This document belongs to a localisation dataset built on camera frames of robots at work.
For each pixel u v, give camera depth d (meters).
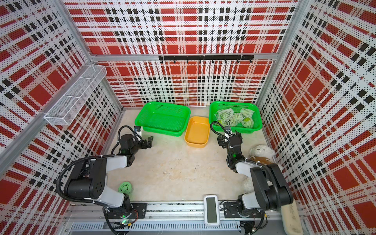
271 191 0.42
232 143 0.66
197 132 1.05
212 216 0.69
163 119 1.15
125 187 0.77
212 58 0.91
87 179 0.45
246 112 1.08
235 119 1.05
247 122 1.02
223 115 1.01
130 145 0.74
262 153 0.85
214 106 1.16
